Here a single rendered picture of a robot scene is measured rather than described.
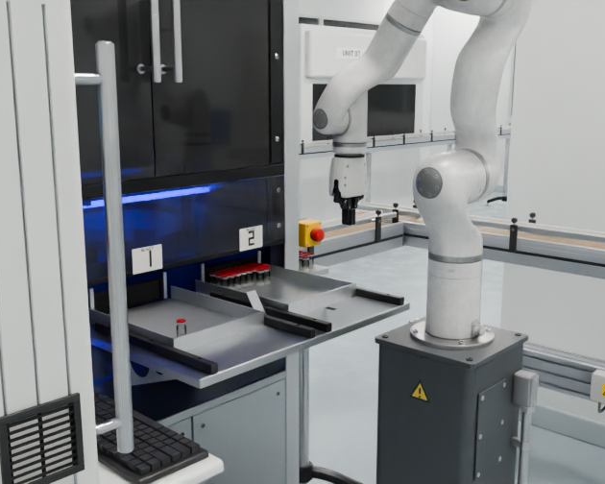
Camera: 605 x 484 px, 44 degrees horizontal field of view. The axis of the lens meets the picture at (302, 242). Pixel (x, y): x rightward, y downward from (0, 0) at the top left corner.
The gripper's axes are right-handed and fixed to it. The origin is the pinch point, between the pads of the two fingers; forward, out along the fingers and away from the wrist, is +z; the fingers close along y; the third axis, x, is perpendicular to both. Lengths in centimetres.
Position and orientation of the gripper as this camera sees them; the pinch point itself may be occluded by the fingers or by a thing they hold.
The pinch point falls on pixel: (349, 216)
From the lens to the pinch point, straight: 187.0
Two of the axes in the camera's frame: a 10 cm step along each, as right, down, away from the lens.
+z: 0.0, 9.8, 2.0
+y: -6.7, 1.5, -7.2
